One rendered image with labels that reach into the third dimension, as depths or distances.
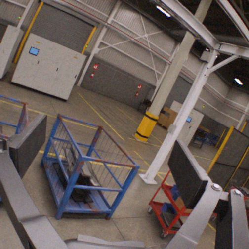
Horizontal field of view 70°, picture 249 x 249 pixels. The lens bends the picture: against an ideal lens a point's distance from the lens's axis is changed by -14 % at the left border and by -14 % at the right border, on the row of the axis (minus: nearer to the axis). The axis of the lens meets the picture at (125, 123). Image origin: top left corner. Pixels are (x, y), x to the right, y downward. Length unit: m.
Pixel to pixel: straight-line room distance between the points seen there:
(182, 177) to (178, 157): 0.02
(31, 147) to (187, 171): 0.13
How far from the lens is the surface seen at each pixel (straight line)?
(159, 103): 7.47
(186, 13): 4.03
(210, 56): 4.46
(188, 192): 0.17
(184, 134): 10.79
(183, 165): 0.18
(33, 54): 7.74
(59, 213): 2.53
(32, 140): 0.17
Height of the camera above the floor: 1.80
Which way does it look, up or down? 11 degrees down
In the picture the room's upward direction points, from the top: 26 degrees clockwise
